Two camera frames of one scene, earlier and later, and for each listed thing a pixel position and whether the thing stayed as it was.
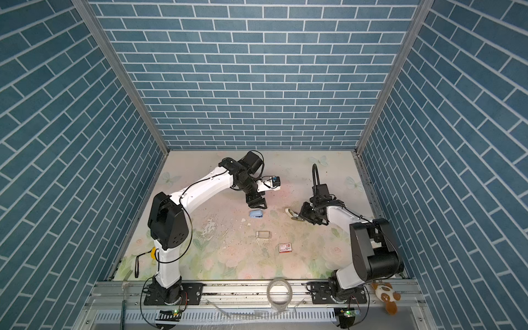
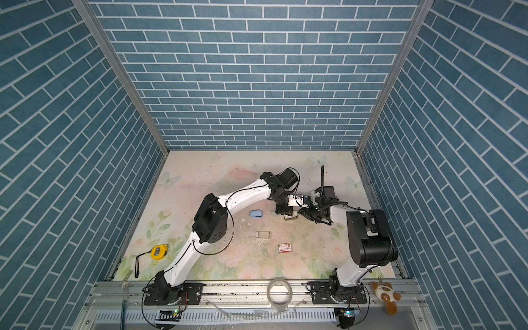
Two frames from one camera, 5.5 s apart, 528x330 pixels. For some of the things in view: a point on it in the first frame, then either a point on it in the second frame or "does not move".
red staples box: (285, 247) does not move
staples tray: (264, 234) does not move
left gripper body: (249, 186) → (282, 201)
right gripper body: (313, 210) does not move
